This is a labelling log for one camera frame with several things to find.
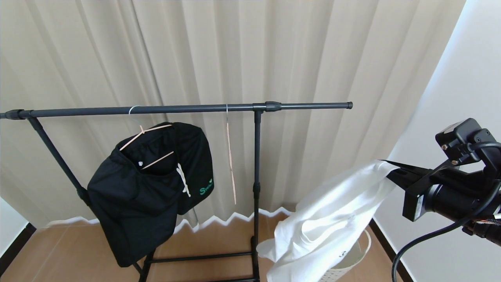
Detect white laundry basket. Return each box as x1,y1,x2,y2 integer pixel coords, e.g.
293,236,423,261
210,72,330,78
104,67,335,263
319,229,371,282

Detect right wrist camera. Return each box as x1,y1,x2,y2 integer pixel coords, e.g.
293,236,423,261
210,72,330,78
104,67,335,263
431,118,501,184

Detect black shorts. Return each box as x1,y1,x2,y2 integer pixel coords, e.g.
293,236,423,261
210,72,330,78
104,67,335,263
87,122,214,268

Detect beige curtain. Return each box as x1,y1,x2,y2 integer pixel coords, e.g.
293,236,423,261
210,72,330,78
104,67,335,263
0,0,466,230

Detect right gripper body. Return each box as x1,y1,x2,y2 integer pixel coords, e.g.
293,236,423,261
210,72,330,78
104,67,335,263
402,178,501,223

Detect black clothes rack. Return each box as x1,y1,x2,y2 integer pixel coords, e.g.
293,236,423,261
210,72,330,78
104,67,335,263
0,101,353,282

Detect pink clothes hanger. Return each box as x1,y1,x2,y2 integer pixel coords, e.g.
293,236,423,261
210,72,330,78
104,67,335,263
119,105,175,170
225,104,237,205

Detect white garment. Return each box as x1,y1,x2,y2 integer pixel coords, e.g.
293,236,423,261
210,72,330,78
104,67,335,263
256,159,400,282

